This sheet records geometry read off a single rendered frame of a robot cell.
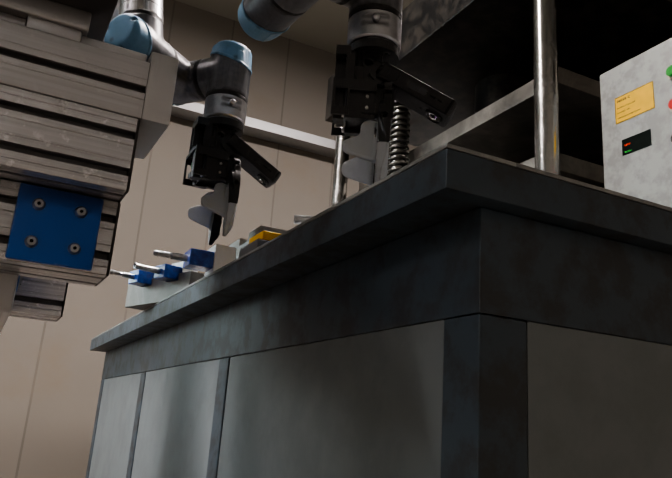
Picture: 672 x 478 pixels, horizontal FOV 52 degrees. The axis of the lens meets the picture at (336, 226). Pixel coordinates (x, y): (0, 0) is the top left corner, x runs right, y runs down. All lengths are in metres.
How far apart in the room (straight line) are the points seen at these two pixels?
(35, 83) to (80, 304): 3.19
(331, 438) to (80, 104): 0.46
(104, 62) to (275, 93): 3.83
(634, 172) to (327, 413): 1.11
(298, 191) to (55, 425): 1.98
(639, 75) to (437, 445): 1.32
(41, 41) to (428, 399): 0.57
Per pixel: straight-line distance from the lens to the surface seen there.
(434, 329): 0.62
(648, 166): 1.69
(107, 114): 0.83
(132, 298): 1.59
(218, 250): 1.16
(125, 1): 1.28
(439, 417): 0.60
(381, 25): 0.96
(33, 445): 3.93
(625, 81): 1.81
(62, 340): 3.94
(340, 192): 2.73
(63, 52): 0.85
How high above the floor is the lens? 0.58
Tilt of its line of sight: 16 degrees up
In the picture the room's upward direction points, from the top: 4 degrees clockwise
